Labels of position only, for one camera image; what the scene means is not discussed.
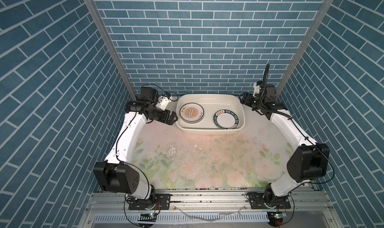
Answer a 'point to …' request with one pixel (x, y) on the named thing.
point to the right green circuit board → (278, 215)
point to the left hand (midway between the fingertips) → (169, 115)
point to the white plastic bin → (211, 103)
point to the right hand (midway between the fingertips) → (243, 95)
